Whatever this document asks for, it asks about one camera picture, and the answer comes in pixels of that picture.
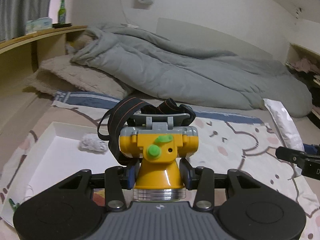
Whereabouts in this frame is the silver foil pouch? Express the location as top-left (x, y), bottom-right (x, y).
top-left (263, 99), bottom-right (304, 152)

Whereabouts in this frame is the yellow headlamp with black strap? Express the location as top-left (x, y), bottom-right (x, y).
top-left (98, 96), bottom-right (199, 202)

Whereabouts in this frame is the white grey yarn ball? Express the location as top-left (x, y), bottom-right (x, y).
top-left (79, 133), bottom-right (108, 154)

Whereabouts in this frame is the green plastic clothespin with cord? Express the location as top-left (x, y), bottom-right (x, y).
top-left (9, 198), bottom-right (20, 212)

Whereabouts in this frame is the white shallow cardboard tray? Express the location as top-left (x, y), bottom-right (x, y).
top-left (1, 122), bottom-right (118, 226)

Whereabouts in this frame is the wooden side shelf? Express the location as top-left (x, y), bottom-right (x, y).
top-left (286, 43), bottom-right (319, 120)

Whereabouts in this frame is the grey quilted duvet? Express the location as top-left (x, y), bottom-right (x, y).
top-left (72, 23), bottom-right (312, 118)

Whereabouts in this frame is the beige fleece blanket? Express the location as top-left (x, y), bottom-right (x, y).
top-left (26, 55), bottom-right (134, 99)

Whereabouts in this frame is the plush toy under duvet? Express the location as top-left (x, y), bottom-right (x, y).
top-left (73, 34), bottom-right (94, 50)

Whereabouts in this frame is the wooden headboard shelf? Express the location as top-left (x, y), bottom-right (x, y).
top-left (1, 25), bottom-right (87, 92)

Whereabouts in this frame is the black tray on shelf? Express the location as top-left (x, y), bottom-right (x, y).
top-left (52, 23), bottom-right (72, 29)

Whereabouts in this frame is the green glass bottle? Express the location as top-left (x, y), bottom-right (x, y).
top-left (58, 0), bottom-right (66, 24)

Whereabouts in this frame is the tissue box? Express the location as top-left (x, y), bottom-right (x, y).
top-left (25, 17), bottom-right (53, 35)

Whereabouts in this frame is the grey curtain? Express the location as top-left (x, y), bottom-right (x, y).
top-left (1, 0), bottom-right (50, 41)

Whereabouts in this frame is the white power strip with cable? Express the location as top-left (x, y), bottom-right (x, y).
top-left (119, 0), bottom-right (139, 29)

